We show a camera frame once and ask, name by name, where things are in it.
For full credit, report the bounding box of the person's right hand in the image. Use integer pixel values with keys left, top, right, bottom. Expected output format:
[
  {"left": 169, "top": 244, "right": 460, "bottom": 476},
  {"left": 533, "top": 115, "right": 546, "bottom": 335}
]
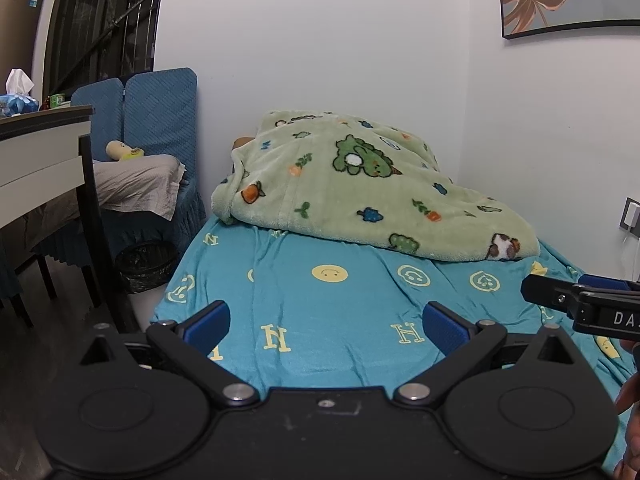
[{"left": 612, "top": 339, "right": 640, "bottom": 480}]

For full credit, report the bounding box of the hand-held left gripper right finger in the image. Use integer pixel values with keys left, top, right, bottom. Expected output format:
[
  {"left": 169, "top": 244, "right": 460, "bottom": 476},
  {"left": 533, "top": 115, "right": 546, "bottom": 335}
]
[{"left": 393, "top": 300, "right": 582, "bottom": 407}]

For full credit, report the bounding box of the grey crumpled cloth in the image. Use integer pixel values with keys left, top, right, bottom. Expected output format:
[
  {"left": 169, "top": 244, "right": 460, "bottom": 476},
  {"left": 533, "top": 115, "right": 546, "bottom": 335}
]
[{"left": 30, "top": 154, "right": 189, "bottom": 223}]

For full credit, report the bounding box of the yellow plush toy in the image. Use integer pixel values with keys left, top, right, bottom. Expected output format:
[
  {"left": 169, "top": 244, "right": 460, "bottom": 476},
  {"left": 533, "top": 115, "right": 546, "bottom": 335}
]
[{"left": 106, "top": 140, "right": 146, "bottom": 163}]

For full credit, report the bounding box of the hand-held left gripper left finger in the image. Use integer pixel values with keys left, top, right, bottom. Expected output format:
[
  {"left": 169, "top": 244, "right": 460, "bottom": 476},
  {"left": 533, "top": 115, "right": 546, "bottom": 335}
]
[{"left": 74, "top": 300, "right": 262, "bottom": 407}]

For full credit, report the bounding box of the teal printed bed sheet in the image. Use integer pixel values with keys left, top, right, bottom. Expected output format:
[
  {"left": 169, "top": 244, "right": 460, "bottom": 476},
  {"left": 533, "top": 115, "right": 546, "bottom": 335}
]
[{"left": 150, "top": 212, "right": 640, "bottom": 476}]

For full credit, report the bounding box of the green cartoon printed blanket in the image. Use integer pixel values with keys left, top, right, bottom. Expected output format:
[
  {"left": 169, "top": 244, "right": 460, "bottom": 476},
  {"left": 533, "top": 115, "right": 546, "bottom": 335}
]
[{"left": 211, "top": 110, "right": 542, "bottom": 262}]

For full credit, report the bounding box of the white table with dark top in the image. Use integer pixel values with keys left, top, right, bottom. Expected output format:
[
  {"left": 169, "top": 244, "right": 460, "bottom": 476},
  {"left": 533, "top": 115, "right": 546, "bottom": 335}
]
[{"left": 0, "top": 105, "right": 132, "bottom": 333}]

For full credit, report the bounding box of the grey wall socket panel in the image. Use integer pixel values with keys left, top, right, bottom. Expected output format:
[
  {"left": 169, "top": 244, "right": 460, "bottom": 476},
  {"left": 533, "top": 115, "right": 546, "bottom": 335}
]
[{"left": 621, "top": 196, "right": 640, "bottom": 239}]

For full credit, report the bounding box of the dark barred window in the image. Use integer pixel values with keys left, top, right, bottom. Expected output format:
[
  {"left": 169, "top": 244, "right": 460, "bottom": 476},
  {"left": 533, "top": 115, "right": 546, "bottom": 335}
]
[{"left": 42, "top": 0, "right": 168, "bottom": 99}]

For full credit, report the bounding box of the blue patterned tissue pack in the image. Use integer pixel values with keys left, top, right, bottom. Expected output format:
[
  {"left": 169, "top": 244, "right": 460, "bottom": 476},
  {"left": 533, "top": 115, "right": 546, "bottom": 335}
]
[{"left": 0, "top": 68, "right": 40, "bottom": 119}]

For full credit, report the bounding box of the black bagged trash bin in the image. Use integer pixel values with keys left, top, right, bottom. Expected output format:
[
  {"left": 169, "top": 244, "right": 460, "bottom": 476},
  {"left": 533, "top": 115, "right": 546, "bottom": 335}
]
[{"left": 116, "top": 242, "right": 180, "bottom": 295}]

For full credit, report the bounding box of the blue quilted covered chair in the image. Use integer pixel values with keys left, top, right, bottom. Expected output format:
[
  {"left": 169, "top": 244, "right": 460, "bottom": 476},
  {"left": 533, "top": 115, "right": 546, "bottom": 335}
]
[
  {"left": 71, "top": 77, "right": 125, "bottom": 162},
  {"left": 97, "top": 67, "right": 207, "bottom": 262}
]

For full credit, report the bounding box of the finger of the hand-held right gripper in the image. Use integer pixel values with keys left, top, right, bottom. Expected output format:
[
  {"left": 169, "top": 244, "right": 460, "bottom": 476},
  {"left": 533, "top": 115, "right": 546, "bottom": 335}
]
[
  {"left": 577, "top": 274, "right": 640, "bottom": 293},
  {"left": 520, "top": 274, "right": 583, "bottom": 320}
]

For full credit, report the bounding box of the gold refrigerator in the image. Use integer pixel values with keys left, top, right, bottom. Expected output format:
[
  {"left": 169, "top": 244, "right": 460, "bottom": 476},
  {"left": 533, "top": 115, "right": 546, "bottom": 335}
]
[{"left": 0, "top": 0, "right": 47, "bottom": 98}]

